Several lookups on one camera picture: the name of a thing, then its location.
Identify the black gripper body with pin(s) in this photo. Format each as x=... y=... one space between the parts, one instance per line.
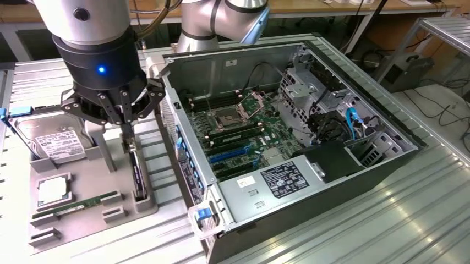
x=98 y=63

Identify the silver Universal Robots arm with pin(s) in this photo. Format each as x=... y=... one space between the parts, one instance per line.
x=88 y=22

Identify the empty black RAM slot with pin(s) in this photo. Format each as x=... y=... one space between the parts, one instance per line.
x=212 y=101

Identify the silver hard disk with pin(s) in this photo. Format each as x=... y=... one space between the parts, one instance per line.
x=50 y=134

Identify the CPU socket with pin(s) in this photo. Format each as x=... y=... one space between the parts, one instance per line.
x=227 y=118

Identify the grey parts rack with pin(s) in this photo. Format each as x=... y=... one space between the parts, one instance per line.
x=90 y=176

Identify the blue card retention bar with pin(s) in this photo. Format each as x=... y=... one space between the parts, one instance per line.
x=191 y=165

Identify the installed green RAM stick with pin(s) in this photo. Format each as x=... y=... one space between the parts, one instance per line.
x=235 y=136

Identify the metal socket cover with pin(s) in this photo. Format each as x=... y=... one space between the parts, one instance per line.
x=251 y=101

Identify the blue expansion slot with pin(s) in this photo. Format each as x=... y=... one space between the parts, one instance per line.
x=227 y=154

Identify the green motherboard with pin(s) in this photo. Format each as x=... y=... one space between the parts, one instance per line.
x=252 y=137

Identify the silver CPU chip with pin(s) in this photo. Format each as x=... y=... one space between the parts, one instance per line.
x=53 y=191

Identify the black expansion slot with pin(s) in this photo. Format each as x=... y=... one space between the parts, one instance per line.
x=237 y=169

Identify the metal disk bay cage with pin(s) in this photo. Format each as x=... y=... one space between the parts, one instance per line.
x=296 y=93

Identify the silver chipset heatsink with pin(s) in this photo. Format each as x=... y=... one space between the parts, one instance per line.
x=275 y=156

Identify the blue case latch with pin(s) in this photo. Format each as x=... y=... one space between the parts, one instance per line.
x=203 y=214

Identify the grey power supply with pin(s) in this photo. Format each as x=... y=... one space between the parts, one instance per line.
x=271 y=184

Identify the wooden desk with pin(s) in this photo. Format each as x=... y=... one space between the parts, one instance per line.
x=329 y=9

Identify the open black PC case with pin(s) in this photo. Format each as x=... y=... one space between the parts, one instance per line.
x=367 y=176

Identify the black equipment box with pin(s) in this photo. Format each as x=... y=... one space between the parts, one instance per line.
x=408 y=72

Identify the metal slat table frame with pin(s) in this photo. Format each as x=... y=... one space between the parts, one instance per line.
x=440 y=30

